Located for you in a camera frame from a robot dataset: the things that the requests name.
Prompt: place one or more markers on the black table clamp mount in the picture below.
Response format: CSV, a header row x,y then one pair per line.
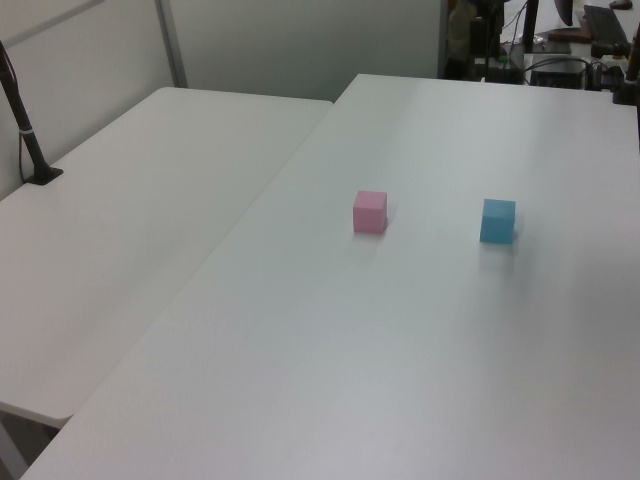
x,y
627,87

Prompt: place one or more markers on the pink cube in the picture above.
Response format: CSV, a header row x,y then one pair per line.
x,y
369,215

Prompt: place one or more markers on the black upright post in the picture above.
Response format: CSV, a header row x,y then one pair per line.
x,y
479,45

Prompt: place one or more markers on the blue cube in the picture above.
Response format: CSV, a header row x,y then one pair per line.
x,y
496,227

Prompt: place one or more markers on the black keyboard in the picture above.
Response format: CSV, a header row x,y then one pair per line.
x,y
605,22

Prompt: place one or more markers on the black stand pole with base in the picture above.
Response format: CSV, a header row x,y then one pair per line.
x,y
30,145

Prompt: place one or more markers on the black camera device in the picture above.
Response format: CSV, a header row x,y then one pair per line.
x,y
607,50

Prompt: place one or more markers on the beige bag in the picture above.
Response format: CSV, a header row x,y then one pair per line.
x,y
457,30

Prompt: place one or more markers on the black monitor stand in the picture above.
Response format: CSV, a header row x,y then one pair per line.
x,y
530,27

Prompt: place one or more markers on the black electronics box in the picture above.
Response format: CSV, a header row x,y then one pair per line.
x,y
555,74

